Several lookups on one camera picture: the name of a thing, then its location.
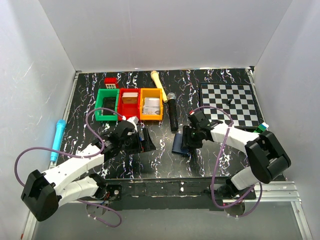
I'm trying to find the light blue toy microphone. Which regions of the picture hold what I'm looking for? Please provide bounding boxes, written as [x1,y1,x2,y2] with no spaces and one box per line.
[50,119,66,165]

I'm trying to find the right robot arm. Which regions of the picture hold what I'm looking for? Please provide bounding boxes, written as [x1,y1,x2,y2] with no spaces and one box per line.
[181,110,292,198]

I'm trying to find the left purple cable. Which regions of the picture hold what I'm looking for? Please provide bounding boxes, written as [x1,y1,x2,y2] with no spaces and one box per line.
[14,107,127,228]

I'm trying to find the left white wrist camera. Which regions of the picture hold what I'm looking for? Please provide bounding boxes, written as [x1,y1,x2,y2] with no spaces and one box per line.
[127,116,139,132]

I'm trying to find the yellow plastic bin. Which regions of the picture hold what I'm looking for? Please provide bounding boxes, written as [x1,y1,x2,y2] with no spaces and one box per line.
[139,88,163,121]

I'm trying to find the beige wooden microphone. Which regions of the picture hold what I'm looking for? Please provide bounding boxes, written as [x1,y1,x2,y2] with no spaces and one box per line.
[150,70,168,103]

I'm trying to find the black object in green bin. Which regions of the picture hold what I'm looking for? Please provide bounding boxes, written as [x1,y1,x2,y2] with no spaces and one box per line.
[101,97,117,116]

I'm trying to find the white cards in yellow bin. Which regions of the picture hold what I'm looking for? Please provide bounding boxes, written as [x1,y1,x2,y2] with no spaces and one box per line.
[142,97,160,115]

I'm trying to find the yellow green brick stack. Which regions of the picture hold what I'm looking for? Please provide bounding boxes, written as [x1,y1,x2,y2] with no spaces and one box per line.
[253,122,269,134]

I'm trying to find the green plastic bin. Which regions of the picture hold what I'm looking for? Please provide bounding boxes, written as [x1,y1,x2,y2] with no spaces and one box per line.
[94,88,119,122]

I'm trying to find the black microphone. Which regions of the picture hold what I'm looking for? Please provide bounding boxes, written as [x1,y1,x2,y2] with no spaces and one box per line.
[167,92,179,132]

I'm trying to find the red plastic bin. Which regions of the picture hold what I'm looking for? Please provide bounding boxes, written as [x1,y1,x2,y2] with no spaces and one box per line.
[117,88,141,119]

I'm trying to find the orange cards in red bin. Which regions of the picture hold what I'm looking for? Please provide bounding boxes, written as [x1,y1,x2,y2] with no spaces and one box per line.
[121,92,139,104]

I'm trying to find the black white chessboard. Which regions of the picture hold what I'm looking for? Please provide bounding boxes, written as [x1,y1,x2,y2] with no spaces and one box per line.
[199,82,263,130]

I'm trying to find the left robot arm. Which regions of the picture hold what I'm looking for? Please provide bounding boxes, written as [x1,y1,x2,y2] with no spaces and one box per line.
[21,120,156,222]

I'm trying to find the navy blue card holder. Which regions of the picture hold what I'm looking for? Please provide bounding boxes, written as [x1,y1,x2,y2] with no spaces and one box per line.
[171,133,189,157]

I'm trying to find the black chess piece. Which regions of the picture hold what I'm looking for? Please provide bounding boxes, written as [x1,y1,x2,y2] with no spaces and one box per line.
[226,99,233,106]

